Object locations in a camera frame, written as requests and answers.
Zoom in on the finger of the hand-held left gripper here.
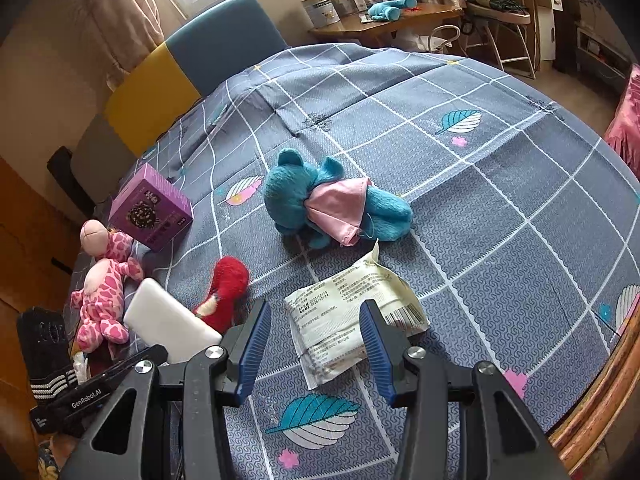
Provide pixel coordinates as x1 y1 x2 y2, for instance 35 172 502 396
105 344 168 377

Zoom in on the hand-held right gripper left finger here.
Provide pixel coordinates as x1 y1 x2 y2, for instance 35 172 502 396
60 299 272 480

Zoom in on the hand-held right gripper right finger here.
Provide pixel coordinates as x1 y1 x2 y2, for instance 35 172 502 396
359 300 571 480

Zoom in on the white foam block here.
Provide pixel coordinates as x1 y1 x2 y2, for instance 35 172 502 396
123 278 223 363

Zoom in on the white printed packet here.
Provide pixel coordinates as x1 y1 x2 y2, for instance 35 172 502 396
284 240 430 391

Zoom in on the red plush toy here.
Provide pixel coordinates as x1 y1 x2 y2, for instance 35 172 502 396
192 256 251 333

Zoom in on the pink giraffe plush toy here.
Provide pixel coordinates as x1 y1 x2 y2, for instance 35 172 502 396
70 219 145 351

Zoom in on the purple cardboard box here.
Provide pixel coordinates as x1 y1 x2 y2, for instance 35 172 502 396
108 162 195 253

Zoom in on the teal bear plush, pink dress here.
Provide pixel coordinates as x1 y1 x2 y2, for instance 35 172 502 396
263 148 414 250

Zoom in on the grey-blue checked blanket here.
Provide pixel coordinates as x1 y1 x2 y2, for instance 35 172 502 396
65 42 640 480

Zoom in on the blue yellow grey headboard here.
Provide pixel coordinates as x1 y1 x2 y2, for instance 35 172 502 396
70 0 291 181

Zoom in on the wooden desk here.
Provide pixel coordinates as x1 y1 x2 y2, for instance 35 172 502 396
308 2 468 52

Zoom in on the pink quilt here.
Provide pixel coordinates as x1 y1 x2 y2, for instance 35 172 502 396
604 64 640 183

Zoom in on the teal plush toy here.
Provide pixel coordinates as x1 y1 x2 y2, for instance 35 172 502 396
367 0 418 22

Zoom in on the cream tin can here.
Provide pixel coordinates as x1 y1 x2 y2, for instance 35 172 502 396
301 0 342 29

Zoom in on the folding chair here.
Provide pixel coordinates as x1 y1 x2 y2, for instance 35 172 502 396
462 0 537 81

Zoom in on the white metal stool frame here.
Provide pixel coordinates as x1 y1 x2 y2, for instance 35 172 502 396
400 24 463 56

